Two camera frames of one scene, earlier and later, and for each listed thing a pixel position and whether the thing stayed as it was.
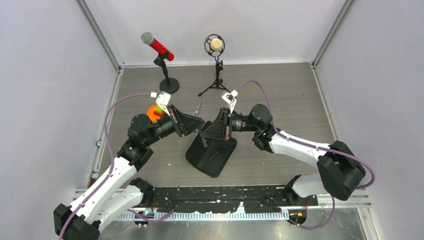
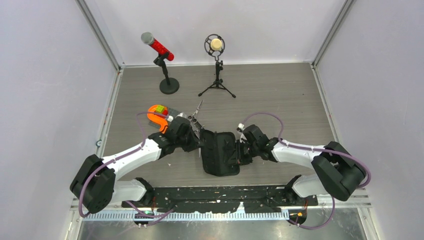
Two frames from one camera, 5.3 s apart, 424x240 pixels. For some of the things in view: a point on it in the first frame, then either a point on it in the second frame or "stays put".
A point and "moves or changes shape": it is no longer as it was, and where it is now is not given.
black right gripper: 222,127 → 243,160
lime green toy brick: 159,109 stays put
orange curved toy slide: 151,115 stays put
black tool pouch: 212,160 moves or changes shape
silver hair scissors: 198,108 stays put
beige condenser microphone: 214,44 stays put
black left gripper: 183,124 → 195,142
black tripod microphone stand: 217,83 stays put
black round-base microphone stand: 168,85 stays put
